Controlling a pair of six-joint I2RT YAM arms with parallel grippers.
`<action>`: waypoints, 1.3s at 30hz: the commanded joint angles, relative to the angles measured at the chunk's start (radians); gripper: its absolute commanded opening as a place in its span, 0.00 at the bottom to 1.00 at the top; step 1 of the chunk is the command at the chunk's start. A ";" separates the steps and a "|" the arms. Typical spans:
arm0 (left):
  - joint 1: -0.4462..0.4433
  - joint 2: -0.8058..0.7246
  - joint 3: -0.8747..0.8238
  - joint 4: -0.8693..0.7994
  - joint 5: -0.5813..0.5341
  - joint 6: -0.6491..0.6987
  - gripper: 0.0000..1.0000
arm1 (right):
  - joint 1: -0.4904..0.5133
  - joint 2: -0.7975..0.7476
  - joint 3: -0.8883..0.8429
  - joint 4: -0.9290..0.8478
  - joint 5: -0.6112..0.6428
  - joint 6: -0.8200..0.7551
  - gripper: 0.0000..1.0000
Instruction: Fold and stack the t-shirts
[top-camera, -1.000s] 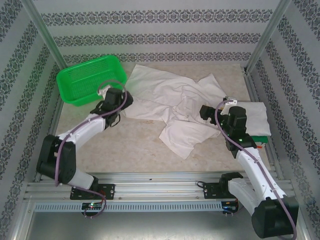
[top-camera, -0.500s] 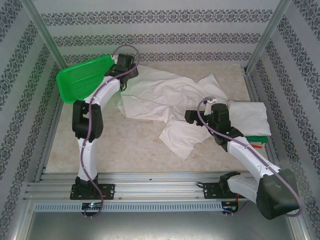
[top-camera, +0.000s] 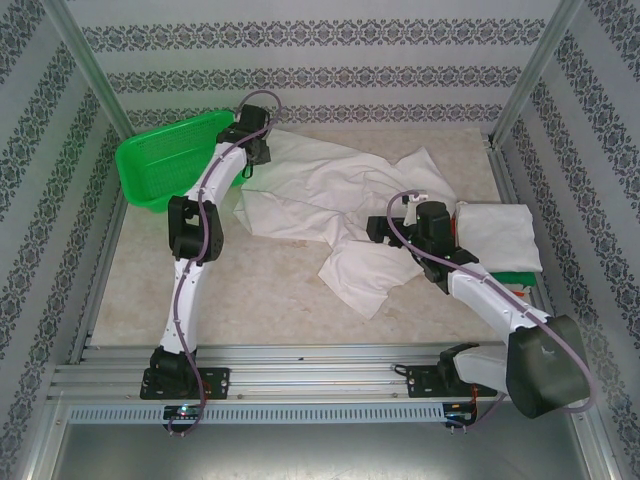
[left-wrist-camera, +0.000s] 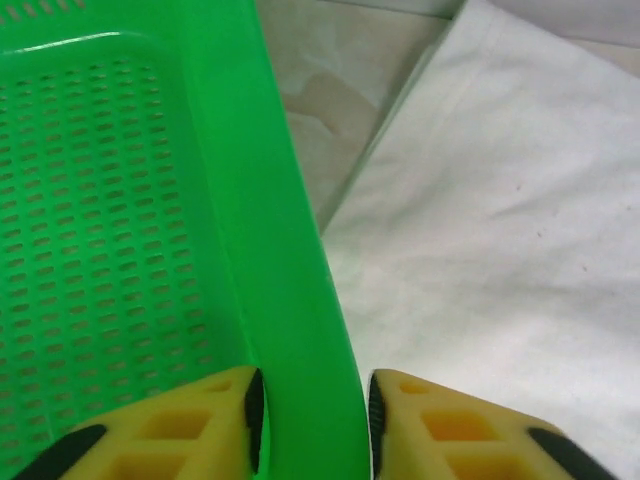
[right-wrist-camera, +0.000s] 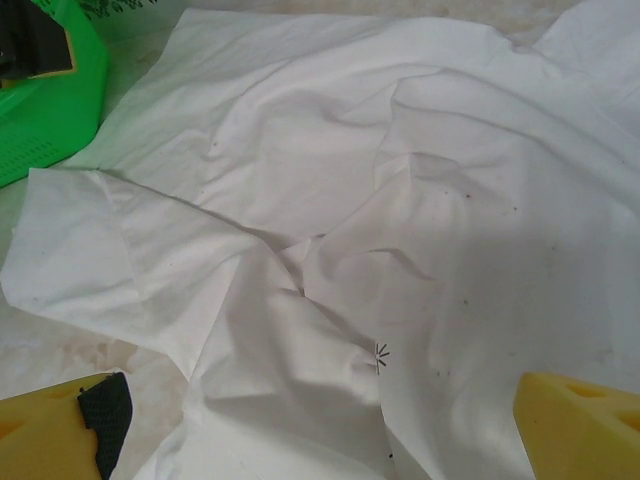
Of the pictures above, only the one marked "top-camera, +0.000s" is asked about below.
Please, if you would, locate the white t-shirt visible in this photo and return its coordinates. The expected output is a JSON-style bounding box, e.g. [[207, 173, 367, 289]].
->
[[457, 202, 544, 274], [232, 127, 459, 321]]

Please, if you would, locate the folded white t-shirt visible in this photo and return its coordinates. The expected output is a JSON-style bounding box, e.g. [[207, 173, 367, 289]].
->
[[457, 202, 544, 274]]

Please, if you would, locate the green plastic basket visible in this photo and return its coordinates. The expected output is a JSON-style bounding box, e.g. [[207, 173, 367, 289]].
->
[[114, 110, 251, 216]]

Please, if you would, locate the folded green t-shirt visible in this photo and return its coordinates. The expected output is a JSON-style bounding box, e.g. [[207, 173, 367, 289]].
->
[[487, 269, 539, 289]]

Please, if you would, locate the grey sheet metal panel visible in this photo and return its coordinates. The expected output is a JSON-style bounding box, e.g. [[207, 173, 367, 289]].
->
[[29, 394, 621, 480]]

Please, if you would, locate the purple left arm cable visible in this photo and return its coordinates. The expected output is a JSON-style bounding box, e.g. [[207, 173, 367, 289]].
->
[[167, 91, 286, 439]]

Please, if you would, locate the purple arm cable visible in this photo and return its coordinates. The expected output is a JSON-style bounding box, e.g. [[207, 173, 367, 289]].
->
[[387, 191, 596, 436], [167, 91, 286, 439]]

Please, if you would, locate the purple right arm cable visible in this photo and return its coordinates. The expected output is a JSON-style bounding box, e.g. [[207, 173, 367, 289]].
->
[[387, 191, 596, 436]]

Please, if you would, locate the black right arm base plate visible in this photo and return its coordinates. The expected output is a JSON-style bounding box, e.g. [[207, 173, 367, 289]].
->
[[405, 363, 499, 399]]

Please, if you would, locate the aluminium frame post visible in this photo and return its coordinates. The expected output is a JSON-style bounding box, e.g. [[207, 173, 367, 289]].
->
[[42, 0, 134, 151], [489, 0, 589, 149]]

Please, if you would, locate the aluminium mounting rail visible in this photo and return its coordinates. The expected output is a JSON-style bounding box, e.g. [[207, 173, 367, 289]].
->
[[49, 342, 589, 401]]

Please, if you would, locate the slotted grey cable duct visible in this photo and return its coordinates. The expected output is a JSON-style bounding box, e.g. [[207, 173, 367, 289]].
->
[[67, 403, 446, 426]]

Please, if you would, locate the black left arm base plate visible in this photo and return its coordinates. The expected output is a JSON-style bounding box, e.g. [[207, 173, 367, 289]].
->
[[139, 367, 232, 401]]

